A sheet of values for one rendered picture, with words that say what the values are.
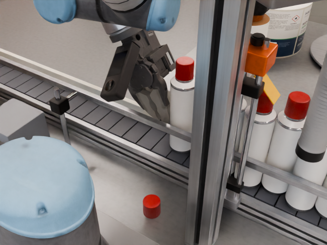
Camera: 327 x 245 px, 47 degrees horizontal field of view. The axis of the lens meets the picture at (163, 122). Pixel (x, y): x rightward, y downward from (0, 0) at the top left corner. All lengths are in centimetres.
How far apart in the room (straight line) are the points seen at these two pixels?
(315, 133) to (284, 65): 63
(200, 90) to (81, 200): 19
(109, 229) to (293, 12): 74
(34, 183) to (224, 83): 23
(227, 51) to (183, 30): 97
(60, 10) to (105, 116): 35
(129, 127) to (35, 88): 30
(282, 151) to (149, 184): 29
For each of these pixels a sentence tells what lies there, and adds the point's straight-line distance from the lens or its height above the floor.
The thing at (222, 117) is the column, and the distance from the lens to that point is 46.
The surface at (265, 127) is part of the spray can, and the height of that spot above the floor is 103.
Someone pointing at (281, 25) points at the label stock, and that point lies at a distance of 110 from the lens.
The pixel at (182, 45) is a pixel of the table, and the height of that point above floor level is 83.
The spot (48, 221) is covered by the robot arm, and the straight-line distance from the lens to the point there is 41.
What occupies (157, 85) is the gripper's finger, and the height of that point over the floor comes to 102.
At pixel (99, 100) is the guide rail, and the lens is 79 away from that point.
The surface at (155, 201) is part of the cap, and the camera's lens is 72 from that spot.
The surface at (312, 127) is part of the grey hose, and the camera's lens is 49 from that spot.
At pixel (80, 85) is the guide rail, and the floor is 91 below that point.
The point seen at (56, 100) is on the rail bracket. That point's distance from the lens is 80.
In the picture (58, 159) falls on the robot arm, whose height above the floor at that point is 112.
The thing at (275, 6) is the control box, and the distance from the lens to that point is 36.
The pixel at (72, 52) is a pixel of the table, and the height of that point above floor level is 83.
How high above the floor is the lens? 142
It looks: 39 degrees down
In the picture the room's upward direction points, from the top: straight up
